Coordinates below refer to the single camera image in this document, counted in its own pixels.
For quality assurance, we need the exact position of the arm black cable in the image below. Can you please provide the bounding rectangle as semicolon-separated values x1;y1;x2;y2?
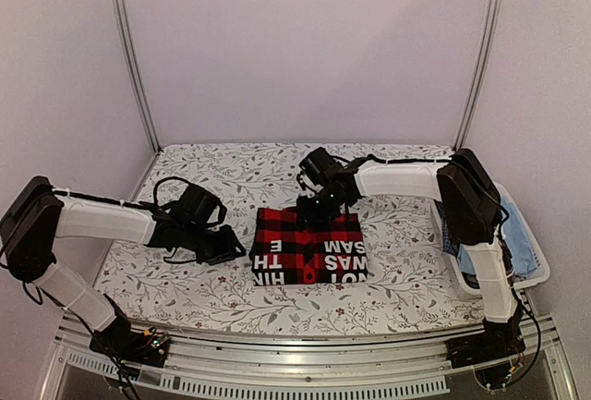
521;297;542;382
151;176;195;212

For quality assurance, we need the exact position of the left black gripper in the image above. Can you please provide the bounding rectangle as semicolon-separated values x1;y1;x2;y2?
182;222;247;267

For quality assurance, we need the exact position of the dark checked shirt in basket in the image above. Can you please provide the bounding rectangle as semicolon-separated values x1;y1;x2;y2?
435;201;459;257

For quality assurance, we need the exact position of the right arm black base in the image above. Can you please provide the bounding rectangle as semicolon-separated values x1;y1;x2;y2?
445;317;525;369

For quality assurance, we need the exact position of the left aluminium frame post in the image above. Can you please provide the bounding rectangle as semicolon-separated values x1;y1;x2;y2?
103;0;162;153

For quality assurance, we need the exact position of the white plastic laundry basket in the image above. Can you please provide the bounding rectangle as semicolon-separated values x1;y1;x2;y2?
429;183;550;298

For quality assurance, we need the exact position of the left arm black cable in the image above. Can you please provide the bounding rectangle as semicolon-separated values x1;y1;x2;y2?
151;176;195;212

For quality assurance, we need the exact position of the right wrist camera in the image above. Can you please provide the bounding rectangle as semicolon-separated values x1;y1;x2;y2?
299;147;344;187

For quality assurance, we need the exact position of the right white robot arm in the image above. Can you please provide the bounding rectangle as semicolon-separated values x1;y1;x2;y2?
296;148;522;359

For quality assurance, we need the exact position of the aluminium frame post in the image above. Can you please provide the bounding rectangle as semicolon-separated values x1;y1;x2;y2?
103;0;162;153
453;0;502;151

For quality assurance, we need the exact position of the floral patterned table cloth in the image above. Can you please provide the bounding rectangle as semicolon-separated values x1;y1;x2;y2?
96;143;483;337

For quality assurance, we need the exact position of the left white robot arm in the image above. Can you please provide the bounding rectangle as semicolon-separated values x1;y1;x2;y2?
1;176;246;358

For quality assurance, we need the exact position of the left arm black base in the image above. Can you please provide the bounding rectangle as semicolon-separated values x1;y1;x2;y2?
90;310;170;368

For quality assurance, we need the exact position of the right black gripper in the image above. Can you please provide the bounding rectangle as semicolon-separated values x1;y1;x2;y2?
296;187;347;226

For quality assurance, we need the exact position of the aluminium front rail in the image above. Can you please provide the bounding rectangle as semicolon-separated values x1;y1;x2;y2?
40;314;583;399

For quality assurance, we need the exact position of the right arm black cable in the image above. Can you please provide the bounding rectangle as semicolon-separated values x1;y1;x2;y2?
521;297;542;382

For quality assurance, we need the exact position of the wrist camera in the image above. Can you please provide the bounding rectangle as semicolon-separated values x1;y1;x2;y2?
299;147;344;187
171;185;227;228

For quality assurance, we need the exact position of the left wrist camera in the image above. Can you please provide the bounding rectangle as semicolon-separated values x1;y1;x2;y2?
171;185;227;228

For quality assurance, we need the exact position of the light blue collared shirt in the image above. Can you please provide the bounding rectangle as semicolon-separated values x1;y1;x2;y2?
456;196;537;285

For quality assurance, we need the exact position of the red black plaid shirt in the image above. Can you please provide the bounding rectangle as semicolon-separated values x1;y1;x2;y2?
249;208;368;286

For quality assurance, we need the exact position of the right aluminium frame post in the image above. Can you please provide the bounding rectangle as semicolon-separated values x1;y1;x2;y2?
453;0;502;151

